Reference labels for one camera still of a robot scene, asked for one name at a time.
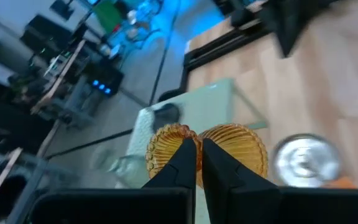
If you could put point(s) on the clear ribbed glass candle holder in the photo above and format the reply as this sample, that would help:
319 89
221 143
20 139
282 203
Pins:
120 166

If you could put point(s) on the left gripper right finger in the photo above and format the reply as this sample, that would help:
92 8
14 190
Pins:
219 174

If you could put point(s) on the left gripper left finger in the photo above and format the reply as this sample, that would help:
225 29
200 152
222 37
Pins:
182 168

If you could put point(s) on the amber ribbed glass candle holder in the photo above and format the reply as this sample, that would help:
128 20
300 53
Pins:
244 146

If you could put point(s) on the black device with blue lights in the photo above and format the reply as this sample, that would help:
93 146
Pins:
104 77

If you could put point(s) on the candle jar with orange label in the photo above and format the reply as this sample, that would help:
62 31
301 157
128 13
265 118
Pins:
306 161

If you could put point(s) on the wooden desk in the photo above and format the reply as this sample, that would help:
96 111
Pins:
59 79

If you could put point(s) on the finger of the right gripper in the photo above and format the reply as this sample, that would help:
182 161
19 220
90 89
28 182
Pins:
297 26
278 28

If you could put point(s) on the green panel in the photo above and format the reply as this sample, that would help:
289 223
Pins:
109 15

